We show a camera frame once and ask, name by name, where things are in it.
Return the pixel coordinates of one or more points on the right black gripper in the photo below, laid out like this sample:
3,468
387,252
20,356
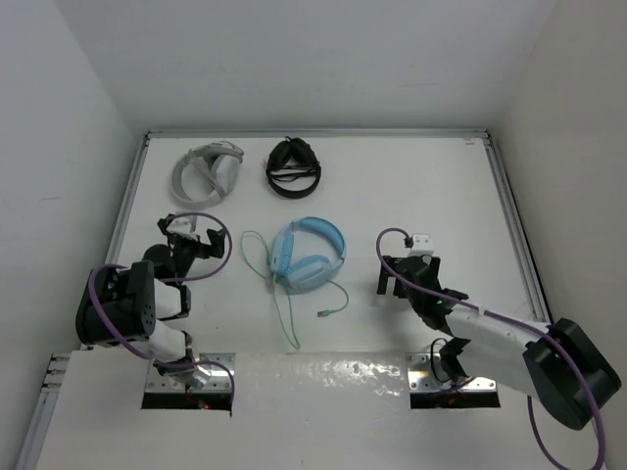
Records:
384,276

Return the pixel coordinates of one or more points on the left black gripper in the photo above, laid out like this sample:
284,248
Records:
204,250

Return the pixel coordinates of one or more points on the light blue headphones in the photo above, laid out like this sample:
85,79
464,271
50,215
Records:
310,272

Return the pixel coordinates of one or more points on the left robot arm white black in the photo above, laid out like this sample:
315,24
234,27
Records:
131,307

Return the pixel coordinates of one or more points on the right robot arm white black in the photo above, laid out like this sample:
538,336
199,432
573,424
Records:
557,364

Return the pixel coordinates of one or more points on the white grey headphones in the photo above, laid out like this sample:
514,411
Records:
217,164

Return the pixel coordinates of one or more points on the black headphones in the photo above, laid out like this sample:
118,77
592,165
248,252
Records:
292,159

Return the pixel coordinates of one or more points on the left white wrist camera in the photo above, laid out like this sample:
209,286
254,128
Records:
184,226

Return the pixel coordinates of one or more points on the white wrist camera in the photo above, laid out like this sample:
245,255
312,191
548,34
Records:
421,245
184,226

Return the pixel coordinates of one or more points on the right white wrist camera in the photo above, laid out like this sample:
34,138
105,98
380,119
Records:
421,245

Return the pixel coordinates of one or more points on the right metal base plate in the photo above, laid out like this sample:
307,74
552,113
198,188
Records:
426,376

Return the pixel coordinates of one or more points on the metal base plate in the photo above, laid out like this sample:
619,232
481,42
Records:
426,376
204,378

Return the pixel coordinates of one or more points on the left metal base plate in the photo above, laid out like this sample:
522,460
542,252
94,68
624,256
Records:
204,378

